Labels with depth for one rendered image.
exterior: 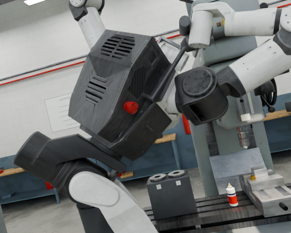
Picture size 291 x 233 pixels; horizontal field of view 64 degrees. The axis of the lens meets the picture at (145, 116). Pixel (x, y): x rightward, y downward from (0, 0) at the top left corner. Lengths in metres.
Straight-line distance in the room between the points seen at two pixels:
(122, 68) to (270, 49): 0.37
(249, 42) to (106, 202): 0.89
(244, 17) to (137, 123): 0.41
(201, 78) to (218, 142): 1.07
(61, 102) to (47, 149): 5.45
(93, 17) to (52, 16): 5.63
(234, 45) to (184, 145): 4.48
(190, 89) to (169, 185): 0.72
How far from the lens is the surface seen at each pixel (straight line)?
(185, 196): 1.25
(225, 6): 0.77
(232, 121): 1.17
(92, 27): 0.97
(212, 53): 1.14
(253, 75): 0.65
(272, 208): 1.17
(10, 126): 6.95
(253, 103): 1.19
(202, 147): 1.63
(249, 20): 0.74
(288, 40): 0.67
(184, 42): 0.97
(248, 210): 1.25
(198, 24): 0.77
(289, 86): 5.92
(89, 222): 2.85
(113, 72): 0.63
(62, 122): 6.16
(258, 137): 1.69
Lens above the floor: 1.47
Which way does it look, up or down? 1 degrees down
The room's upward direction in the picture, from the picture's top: 13 degrees counter-clockwise
